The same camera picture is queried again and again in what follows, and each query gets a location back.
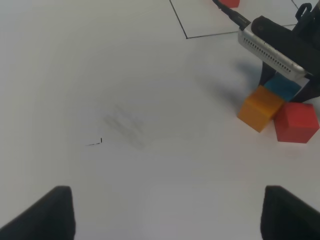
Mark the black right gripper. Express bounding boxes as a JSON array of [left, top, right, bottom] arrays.
[[258, 0, 320, 103]]

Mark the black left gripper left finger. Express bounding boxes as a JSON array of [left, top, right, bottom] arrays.
[[0, 185, 76, 240]]

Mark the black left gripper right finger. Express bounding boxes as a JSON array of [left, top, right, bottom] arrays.
[[260, 185, 320, 240]]

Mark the blue cube block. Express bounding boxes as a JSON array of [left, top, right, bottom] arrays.
[[263, 74, 302, 102]]

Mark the orange cube block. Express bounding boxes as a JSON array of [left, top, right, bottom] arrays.
[[237, 85, 285, 133]]

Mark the template red cube block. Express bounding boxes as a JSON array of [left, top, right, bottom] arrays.
[[219, 0, 240, 9]]

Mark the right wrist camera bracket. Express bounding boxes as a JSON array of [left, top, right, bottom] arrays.
[[238, 16, 320, 82]]

